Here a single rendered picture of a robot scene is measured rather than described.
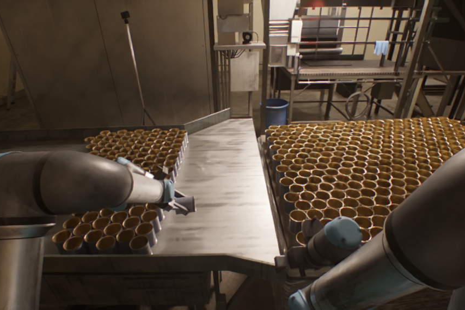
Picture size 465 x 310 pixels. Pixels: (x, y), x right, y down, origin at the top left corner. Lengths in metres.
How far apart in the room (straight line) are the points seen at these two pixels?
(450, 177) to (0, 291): 0.62
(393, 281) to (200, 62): 3.19
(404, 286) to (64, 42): 3.84
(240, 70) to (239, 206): 2.67
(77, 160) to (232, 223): 0.80
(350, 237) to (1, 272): 0.65
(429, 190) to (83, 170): 0.48
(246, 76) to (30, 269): 3.41
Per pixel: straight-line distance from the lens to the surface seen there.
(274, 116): 4.01
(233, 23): 3.15
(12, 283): 0.57
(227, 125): 2.11
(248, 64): 3.67
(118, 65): 3.63
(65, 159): 0.51
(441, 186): 0.31
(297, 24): 3.79
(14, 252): 0.56
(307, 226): 0.77
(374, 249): 0.38
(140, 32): 3.48
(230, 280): 2.29
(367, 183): 1.39
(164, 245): 1.13
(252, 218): 1.19
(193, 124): 1.98
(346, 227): 0.64
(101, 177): 0.50
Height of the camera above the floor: 1.90
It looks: 30 degrees down
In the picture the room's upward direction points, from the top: 2 degrees counter-clockwise
